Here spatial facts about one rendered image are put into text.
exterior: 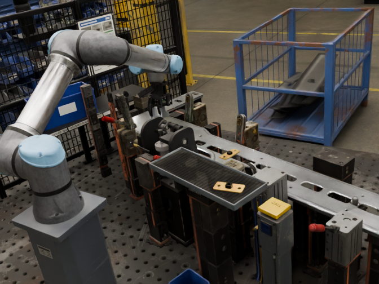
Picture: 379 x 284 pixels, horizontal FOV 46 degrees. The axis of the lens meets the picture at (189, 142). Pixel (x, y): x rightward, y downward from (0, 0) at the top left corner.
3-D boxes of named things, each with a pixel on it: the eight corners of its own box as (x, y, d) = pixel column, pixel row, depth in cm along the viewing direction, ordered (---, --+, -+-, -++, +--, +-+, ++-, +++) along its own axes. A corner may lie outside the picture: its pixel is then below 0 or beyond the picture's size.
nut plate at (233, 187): (245, 186, 123) (245, 182, 122) (241, 193, 120) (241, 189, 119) (217, 182, 126) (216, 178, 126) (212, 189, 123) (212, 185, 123)
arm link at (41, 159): (51, 196, 123) (38, 154, 117) (18, 187, 129) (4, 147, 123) (80, 174, 132) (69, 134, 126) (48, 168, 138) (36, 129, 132)
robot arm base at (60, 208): (58, 229, 125) (49, 200, 121) (23, 217, 133) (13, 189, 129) (94, 201, 136) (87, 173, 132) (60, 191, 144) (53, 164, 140)
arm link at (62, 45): (7, 169, 123) (89, 21, 144) (-28, 161, 130) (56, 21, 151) (34, 186, 133) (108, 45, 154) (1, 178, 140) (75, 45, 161)
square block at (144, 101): (163, 154, 245) (153, 93, 229) (151, 159, 240) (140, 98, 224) (154, 150, 250) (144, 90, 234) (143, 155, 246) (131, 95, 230)
